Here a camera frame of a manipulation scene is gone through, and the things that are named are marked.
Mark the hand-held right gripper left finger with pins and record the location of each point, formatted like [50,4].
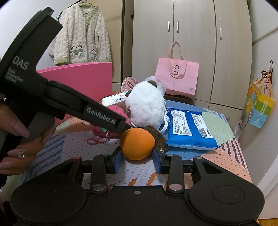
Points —
[118,162]

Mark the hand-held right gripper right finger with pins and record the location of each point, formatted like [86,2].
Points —
[156,159]

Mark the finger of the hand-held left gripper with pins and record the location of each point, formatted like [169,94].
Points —
[123,127]

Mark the pink fuzzy strawberry plush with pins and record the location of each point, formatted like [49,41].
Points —
[115,109]

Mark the orange soft ball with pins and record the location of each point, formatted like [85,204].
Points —
[138,144]

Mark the white tissue packet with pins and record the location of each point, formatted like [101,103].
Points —
[114,99]

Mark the white plush toy brown ears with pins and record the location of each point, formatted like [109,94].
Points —
[145,104]

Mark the pink cardboard box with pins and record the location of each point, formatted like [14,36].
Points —
[82,80]

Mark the person's left hand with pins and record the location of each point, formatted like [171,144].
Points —
[13,123]

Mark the blue wet wipes packet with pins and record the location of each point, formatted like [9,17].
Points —
[186,135]

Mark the pink floral cloth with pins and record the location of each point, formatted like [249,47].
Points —
[128,83]

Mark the patchwork blanket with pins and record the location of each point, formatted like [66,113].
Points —
[217,156]

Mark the cream fluffy robe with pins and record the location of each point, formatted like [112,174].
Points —
[80,37]

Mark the black suitcase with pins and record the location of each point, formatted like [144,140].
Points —
[182,100]

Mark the pink tote bag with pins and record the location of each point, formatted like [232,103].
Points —
[177,76]

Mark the colourful paper bag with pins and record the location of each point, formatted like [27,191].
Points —
[259,108]

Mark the beige wardrobe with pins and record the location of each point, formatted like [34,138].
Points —
[195,21]

